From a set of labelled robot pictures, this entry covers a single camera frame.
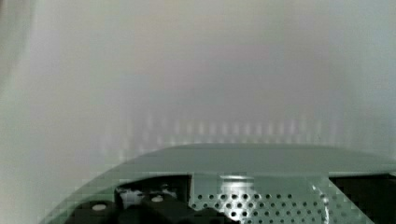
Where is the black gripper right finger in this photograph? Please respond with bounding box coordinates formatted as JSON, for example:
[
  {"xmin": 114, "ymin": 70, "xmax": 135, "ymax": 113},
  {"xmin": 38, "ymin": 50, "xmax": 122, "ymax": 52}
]
[{"xmin": 330, "ymin": 175, "xmax": 396, "ymax": 224}]

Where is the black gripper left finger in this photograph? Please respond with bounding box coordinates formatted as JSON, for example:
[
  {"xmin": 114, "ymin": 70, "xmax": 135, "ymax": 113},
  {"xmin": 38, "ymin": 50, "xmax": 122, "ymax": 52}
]
[{"xmin": 64, "ymin": 175, "xmax": 240, "ymax": 224}]

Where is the green strainer bowl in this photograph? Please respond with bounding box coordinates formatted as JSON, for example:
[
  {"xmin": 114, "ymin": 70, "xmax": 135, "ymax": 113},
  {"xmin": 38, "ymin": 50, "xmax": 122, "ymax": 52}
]
[{"xmin": 39, "ymin": 144, "xmax": 395, "ymax": 224}]

